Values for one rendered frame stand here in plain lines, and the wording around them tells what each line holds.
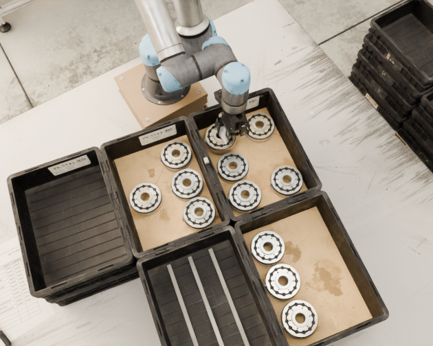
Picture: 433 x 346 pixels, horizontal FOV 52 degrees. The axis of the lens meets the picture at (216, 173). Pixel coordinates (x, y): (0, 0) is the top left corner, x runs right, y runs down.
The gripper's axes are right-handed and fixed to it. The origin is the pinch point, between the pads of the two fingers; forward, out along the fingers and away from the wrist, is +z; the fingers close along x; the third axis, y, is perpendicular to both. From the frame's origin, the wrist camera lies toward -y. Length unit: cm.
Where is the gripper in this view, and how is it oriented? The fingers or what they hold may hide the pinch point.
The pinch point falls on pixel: (229, 132)
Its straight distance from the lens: 150.9
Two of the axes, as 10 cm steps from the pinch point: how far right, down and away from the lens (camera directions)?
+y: 3.6, 8.5, -3.9
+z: -0.1, 4.2, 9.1
